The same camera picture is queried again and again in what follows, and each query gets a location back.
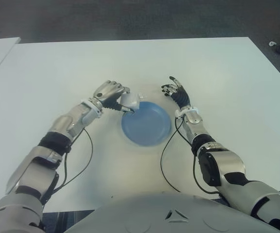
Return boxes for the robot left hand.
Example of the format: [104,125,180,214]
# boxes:
[92,80,134,114]

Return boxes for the blue plastic plate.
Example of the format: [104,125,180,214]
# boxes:
[121,101,172,147]

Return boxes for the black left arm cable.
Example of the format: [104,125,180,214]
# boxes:
[42,127,94,204]

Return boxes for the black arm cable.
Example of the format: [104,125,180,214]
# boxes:
[160,116,224,199]
[42,127,94,204]

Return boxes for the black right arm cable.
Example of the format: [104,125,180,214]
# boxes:
[160,116,224,199]

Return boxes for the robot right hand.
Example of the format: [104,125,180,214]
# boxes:
[161,76,191,109]

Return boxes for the grey robot torso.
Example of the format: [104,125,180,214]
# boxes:
[64,191,280,233]

